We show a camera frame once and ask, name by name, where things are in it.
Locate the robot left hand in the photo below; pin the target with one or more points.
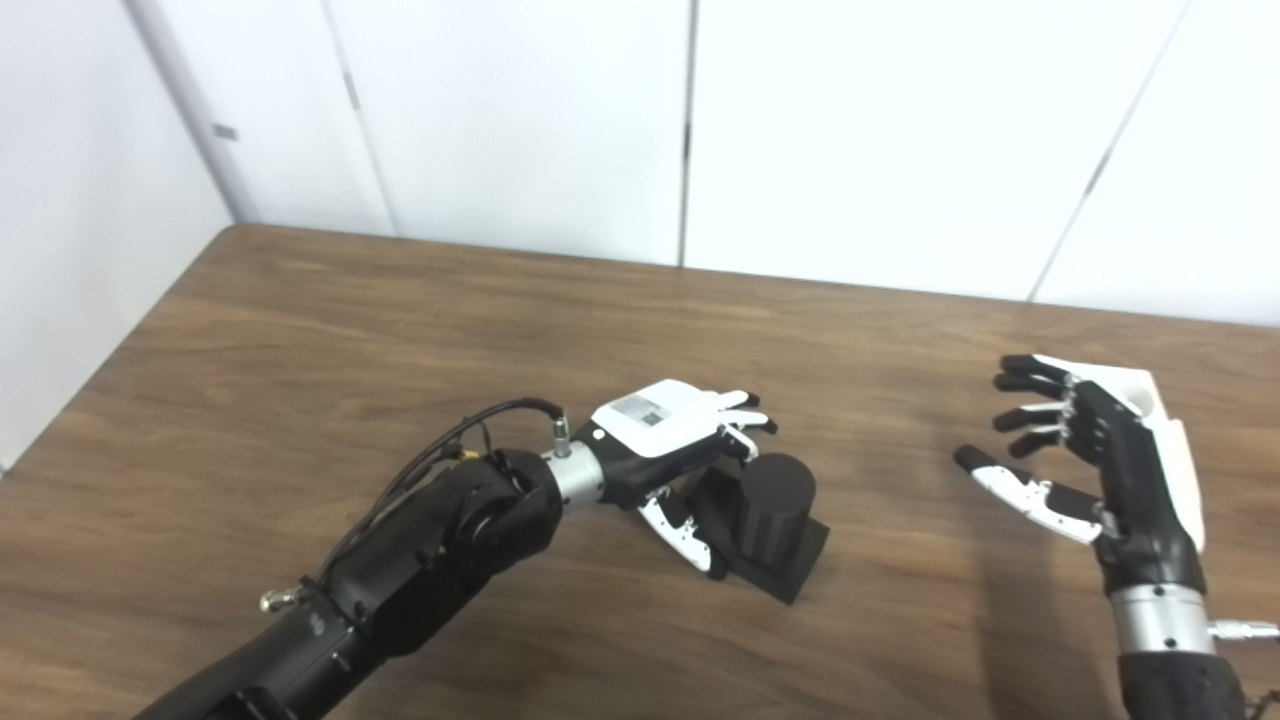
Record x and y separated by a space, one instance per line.
655 420

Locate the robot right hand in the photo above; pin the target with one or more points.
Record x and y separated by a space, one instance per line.
1140 500

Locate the black cylinder peg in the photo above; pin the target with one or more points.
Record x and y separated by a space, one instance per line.
775 510

